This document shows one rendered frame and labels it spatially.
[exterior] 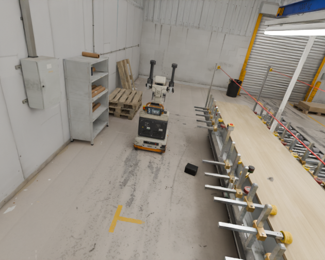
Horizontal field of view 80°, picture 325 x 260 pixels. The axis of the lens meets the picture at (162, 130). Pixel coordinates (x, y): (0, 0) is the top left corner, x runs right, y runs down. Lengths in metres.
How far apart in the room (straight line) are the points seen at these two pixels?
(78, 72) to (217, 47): 7.14
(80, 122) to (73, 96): 0.48
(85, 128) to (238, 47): 7.68
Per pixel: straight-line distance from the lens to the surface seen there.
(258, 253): 2.07
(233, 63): 9.82
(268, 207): 1.62
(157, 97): 3.84
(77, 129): 3.99
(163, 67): 9.62
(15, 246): 2.77
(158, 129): 3.65
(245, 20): 9.82
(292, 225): 2.04
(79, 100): 3.72
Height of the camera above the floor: 2.15
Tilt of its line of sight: 27 degrees down
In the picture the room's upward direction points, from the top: 9 degrees clockwise
